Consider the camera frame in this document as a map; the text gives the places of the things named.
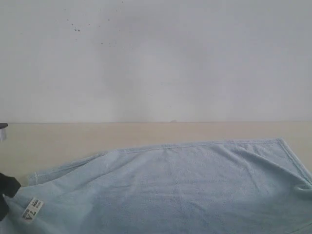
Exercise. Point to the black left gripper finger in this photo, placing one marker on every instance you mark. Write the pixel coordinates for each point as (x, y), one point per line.
(4, 208)
(9, 186)

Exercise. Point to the light blue terry towel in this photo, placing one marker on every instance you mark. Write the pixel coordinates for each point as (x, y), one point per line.
(217, 187)

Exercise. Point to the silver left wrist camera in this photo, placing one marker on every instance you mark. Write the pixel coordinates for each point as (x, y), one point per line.
(3, 127)

